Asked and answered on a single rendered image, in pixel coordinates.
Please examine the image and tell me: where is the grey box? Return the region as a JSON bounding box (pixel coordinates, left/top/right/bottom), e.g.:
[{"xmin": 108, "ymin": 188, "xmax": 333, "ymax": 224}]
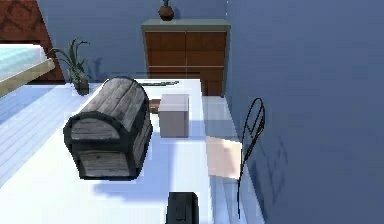
[{"xmin": 157, "ymin": 93, "xmax": 191, "ymax": 139}]

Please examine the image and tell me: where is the small brown object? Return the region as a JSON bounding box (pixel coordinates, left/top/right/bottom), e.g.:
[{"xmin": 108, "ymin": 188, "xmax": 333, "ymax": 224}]
[{"xmin": 148, "ymin": 98, "xmax": 162, "ymax": 115}]

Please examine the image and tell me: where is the dark flat object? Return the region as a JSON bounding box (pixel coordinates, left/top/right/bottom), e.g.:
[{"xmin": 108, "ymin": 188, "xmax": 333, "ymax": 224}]
[{"xmin": 141, "ymin": 80, "xmax": 180, "ymax": 88}]

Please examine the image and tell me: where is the brown chest of drawers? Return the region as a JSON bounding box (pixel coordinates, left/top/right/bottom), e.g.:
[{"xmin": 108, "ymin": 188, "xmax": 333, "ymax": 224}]
[{"xmin": 140, "ymin": 18, "xmax": 232, "ymax": 98}]

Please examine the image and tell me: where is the grey wooden treasure chest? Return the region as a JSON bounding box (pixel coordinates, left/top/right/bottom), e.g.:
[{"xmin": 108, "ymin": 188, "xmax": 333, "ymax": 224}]
[{"xmin": 62, "ymin": 76, "xmax": 154, "ymax": 182}]

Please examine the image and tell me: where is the brown round vase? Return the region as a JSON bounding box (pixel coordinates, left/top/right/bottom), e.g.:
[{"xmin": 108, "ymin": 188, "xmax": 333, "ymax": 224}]
[{"xmin": 157, "ymin": 0, "xmax": 175, "ymax": 22}]

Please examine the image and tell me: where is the white desk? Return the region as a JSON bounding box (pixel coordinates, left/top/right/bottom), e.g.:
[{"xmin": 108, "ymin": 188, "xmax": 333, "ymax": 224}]
[{"xmin": 0, "ymin": 78, "xmax": 215, "ymax": 224}]

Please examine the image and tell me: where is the green potted house plant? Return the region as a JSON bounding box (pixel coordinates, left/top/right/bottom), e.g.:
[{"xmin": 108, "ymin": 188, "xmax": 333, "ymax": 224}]
[{"xmin": 48, "ymin": 38, "xmax": 94, "ymax": 97}]

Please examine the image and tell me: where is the bed with pale blue cover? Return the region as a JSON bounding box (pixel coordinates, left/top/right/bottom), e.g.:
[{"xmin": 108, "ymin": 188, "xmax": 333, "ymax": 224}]
[{"xmin": 0, "ymin": 0, "xmax": 66, "ymax": 98}]

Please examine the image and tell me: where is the black wire chair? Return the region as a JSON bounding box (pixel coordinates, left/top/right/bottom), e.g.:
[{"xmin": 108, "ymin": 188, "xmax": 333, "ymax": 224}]
[{"xmin": 205, "ymin": 97, "xmax": 267, "ymax": 220}]

